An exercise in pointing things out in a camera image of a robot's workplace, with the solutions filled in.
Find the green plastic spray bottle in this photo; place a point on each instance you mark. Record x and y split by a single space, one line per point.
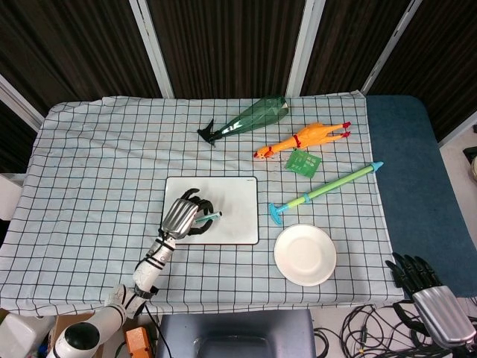
253 117

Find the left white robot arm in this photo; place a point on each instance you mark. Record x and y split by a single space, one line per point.
153 261

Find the orange box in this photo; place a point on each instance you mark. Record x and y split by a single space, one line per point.
138 343

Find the white board with black rim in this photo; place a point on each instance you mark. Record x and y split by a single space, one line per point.
238 209

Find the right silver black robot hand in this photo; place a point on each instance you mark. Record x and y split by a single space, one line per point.
441 313

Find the white paper plate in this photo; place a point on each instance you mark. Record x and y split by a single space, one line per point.
305 255

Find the white black checked tablecloth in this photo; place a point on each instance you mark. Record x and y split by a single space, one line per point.
93 186

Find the grey robot torso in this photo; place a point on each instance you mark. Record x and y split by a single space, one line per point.
234 332

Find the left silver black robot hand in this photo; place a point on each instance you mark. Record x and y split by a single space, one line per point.
180 218

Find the orange rubber chicken toy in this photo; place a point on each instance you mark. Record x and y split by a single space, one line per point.
305 138

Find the white plastic jug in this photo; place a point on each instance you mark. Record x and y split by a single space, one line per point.
22 335

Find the green blue water pump toy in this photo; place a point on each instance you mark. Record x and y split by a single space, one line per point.
328 186

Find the white frame post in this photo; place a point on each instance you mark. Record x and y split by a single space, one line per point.
302 48
18 100
153 48
391 48

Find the brown cardboard box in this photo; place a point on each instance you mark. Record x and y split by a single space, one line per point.
72 322

